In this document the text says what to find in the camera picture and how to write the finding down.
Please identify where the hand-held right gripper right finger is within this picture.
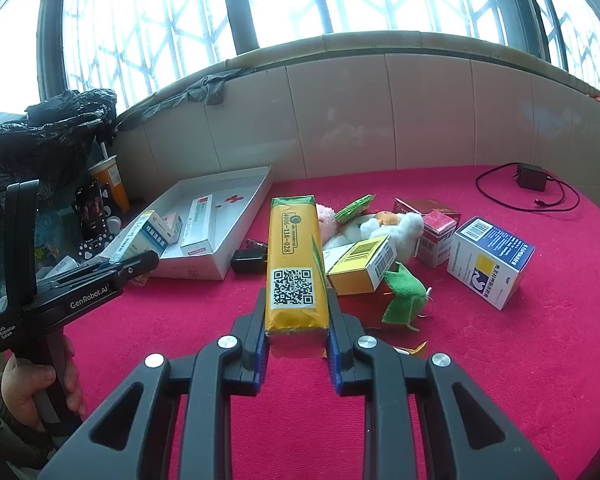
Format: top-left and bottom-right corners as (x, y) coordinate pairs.
(325, 290), (561, 480)

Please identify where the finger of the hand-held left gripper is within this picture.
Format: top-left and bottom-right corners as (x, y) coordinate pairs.
(40, 259), (115, 288)
(107, 250), (160, 286)

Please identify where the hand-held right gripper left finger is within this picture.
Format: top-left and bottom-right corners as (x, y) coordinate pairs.
(37, 302), (271, 480)

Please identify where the small blue white medicine box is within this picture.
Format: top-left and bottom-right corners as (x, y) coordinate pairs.
(114, 211), (169, 263)

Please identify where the yellow red snack bar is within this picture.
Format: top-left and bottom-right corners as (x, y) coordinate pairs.
(394, 341), (429, 359)

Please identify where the yellow and white box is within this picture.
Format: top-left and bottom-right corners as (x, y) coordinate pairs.
(326, 234), (398, 296)

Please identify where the small black plug adapter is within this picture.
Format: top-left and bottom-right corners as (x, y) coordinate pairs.
(230, 247), (268, 275)

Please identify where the white cardboard tray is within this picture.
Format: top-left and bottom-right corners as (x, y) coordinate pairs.
(105, 166), (274, 281)

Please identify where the long yellow snack packet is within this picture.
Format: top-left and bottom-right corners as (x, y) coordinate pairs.
(264, 194), (329, 346)

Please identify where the pink plush toy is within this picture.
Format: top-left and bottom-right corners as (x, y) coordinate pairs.
(316, 203), (337, 246)

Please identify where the white plush toy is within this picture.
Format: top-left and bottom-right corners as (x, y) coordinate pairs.
(325, 210), (425, 265)

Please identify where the red and white box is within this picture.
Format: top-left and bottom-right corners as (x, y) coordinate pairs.
(416, 211), (457, 268)

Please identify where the green snack packet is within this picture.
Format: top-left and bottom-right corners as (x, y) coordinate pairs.
(334, 194), (376, 223)

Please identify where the dark red box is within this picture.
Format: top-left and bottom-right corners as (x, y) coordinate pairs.
(393, 198), (462, 221)

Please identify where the large blue white box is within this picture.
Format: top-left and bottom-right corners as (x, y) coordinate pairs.
(447, 216), (536, 311)

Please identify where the person's left forearm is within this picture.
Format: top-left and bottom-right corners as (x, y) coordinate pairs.
(0, 372), (56, 471)

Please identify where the person's left hand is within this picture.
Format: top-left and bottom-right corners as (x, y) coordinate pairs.
(2, 335), (86, 433)

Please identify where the smartphone on paw stand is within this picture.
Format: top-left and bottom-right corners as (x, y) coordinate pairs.
(72, 190), (123, 263)

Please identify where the teal printed bag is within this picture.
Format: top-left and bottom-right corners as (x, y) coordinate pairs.
(35, 195), (81, 261)

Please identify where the pink box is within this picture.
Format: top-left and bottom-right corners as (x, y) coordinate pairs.
(161, 213), (184, 242)

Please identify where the long white box red label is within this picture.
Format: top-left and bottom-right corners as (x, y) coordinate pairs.
(181, 194), (216, 256)

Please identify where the orange drink cup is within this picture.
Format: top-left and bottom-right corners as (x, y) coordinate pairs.
(87, 156), (131, 213)

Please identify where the black plastic bag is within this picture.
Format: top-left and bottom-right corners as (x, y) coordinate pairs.
(0, 88), (118, 271)

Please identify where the grey cloth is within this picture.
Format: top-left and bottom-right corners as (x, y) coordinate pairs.
(117, 67), (256, 123)

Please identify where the window with metal grille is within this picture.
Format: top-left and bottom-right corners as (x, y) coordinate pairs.
(0, 0), (600, 126)

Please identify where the black power adapter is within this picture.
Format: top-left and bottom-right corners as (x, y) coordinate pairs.
(516, 162), (547, 192)

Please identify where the green plush keychain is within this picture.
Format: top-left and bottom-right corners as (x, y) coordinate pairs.
(381, 262), (433, 332)

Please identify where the black cable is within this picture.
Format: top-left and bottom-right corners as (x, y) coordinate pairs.
(476, 162), (581, 212)

